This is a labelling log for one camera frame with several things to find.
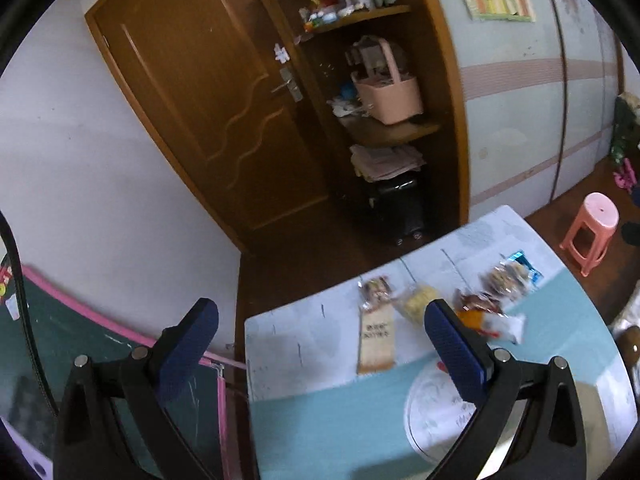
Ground green bag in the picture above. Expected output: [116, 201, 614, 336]
[607, 92, 640, 166]

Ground black suitcase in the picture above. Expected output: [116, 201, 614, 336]
[367, 175, 426, 247]

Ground flower print sliding wardrobe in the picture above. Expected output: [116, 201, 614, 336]
[420, 0, 626, 226]

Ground red brown snack packet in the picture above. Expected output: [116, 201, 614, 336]
[452, 290, 503, 316]

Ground brown wooden door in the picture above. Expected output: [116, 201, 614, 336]
[85, 0, 351, 256]

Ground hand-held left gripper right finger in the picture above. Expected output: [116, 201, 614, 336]
[424, 299, 587, 480]

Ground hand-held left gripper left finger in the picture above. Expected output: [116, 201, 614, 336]
[52, 297, 236, 480]

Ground pink plastic stool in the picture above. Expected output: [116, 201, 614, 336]
[559, 192, 621, 277]

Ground pale puffed snack packet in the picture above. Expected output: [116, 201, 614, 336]
[395, 284, 443, 322]

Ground clear nut snack packet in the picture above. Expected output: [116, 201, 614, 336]
[480, 262, 531, 303]

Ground red label white packet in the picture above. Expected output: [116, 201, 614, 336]
[455, 307, 528, 345]

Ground wooden corner shelf unit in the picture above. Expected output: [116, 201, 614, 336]
[250, 0, 471, 241]

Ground small blue white toys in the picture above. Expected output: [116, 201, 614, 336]
[327, 82, 363, 118]

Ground tan long snack packet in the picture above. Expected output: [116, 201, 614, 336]
[356, 276, 398, 375]

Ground teal leaf print tablecloth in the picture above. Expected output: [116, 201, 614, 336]
[244, 205, 631, 480]

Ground pink toy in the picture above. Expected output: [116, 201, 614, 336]
[612, 157, 640, 191]

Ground group of small bottles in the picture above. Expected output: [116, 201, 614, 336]
[299, 0, 376, 33]

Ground pink basket with handle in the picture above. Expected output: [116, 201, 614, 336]
[350, 37, 423, 126]

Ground pink framed green chalkboard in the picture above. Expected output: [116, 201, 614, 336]
[0, 255, 251, 480]

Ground silver door handle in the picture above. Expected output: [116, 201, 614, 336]
[270, 67, 305, 103]

